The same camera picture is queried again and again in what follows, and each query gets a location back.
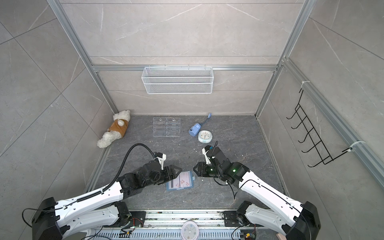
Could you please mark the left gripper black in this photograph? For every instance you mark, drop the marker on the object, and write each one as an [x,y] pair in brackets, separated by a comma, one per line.
[174,174]

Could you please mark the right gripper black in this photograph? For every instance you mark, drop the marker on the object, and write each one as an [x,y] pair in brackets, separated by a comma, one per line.
[201,171]

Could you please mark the blue leather card holder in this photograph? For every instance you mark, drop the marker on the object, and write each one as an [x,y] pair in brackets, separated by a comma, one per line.
[185,180]

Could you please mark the clear acrylic organizer tray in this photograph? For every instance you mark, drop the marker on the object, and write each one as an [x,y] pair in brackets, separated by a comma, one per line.
[166,127]

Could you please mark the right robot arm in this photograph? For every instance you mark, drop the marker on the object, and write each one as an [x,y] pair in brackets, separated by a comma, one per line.
[284,215]

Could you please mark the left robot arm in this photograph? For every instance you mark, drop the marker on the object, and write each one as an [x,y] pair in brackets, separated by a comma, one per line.
[56,220]

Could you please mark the small white round clock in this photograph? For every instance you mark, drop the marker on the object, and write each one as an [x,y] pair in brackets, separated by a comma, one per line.
[205,137]

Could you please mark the blue brush tool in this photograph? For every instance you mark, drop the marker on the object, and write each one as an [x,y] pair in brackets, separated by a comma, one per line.
[195,129]

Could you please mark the white clock at front edge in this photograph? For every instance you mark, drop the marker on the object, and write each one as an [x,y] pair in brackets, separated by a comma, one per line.
[190,231]

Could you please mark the white teddy bear brown vest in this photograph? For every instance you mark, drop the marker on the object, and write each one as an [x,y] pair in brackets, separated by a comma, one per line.
[117,130]

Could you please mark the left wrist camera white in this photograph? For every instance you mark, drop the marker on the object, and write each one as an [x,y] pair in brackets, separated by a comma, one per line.
[161,159]

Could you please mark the aluminium front rail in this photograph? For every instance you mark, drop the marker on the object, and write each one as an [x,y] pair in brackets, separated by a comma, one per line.
[209,224]

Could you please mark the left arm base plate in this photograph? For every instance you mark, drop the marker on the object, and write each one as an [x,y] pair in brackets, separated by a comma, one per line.
[131,219]

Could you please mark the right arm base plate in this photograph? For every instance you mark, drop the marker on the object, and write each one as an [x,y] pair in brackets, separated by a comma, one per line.
[234,219]

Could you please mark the white wire mesh basket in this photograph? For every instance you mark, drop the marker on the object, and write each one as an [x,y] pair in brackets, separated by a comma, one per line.
[178,80]

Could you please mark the black wire hook rack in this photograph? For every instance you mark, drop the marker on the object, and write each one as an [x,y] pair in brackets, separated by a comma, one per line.
[313,135]

